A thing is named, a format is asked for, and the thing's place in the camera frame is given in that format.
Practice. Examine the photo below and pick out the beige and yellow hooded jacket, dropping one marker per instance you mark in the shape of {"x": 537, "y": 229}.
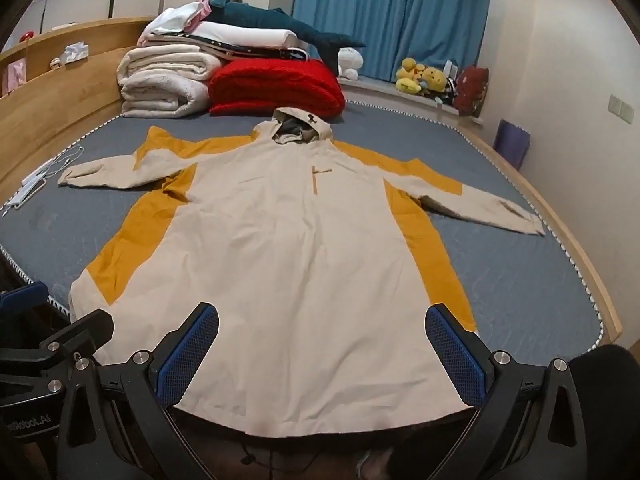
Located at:
{"x": 280, "y": 260}

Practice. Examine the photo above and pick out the white plush toy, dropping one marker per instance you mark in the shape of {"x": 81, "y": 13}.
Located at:
{"x": 348, "y": 60}

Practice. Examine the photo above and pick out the tissue pack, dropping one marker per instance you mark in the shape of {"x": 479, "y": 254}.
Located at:
{"x": 75, "y": 52}

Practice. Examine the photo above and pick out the wall socket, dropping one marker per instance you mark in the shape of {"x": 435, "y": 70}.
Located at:
{"x": 620, "y": 107}

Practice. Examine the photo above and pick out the pink packet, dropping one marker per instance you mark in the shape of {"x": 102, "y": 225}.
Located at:
{"x": 15, "y": 74}

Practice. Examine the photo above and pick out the dark red cushion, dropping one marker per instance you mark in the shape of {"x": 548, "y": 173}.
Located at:
{"x": 472, "y": 87}

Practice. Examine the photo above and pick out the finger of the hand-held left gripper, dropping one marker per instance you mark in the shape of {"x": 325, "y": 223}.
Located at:
{"x": 85, "y": 327}
{"x": 22, "y": 294}

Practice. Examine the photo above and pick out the grey quilted mattress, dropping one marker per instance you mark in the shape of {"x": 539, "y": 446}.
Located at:
{"x": 500, "y": 270}

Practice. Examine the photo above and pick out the folded white garment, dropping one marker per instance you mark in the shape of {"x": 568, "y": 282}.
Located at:
{"x": 175, "y": 17}

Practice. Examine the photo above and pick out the wooden bed frame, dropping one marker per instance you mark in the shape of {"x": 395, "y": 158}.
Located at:
{"x": 65, "y": 105}

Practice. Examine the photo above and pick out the small red ornament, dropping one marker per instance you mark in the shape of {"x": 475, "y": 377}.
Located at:
{"x": 26, "y": 35}

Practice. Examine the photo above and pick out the dark teal shark plush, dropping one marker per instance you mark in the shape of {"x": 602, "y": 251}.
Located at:
{"x": 280, "y": 22}

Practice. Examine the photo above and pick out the folded red blanket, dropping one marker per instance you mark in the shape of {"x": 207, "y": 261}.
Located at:
{"x": 280, "y": 85}

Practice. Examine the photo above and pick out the blue curtain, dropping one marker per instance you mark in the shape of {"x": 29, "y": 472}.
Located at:
{"x": 400, "y": 10}

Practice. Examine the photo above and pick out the folded white fluffy blanket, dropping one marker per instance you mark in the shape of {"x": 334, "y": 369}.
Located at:
{"x": 165, "y": 80}

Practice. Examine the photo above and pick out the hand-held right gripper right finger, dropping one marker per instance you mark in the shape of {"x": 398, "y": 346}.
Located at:
{"x": 456, "y": 355}

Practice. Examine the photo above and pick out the yellow plush toy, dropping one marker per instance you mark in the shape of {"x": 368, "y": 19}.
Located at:
{"x": 409, "y": 66}
{"x": 432, "y": 77}
{"x": 407, "y": 86}

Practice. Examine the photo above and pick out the pink cloth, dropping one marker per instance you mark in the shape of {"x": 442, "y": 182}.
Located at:
{"x": 203, "y": 9}

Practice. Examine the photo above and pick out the small white box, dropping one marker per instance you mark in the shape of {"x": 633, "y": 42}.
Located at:
{"x": 450, "y": 69}

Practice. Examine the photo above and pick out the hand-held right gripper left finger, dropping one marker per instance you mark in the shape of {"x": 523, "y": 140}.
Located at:
{"x": 189, "y": 355}

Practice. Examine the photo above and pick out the small pale figurine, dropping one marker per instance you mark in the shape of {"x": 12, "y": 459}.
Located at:
{"x": 55, "y": 63}

